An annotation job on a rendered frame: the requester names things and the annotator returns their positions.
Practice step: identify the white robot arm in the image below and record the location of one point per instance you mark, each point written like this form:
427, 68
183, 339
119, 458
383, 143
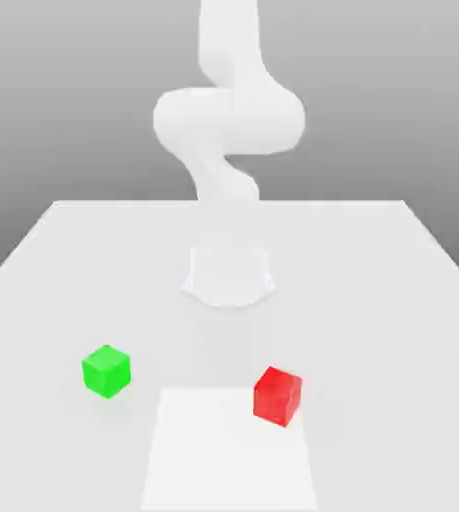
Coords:
229, 116

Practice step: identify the small green cube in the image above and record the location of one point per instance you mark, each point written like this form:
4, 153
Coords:
106, 372

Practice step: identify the small red cube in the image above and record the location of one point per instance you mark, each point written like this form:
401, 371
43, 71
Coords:
276, 396

